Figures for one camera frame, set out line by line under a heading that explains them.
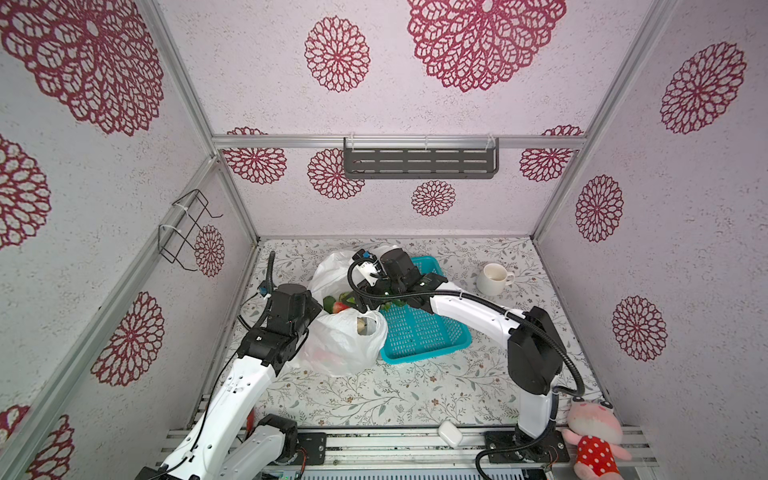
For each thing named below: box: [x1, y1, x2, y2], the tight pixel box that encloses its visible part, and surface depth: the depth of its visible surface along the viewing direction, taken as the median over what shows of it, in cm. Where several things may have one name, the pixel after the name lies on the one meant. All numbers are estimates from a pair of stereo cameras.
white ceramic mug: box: [476, 263, 515, 296], surface depth 104 cm
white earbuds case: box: [438, 420, 463, 447], surface depth 76 cm
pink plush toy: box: [562, 396, 632, 480], surface depth 72 cm
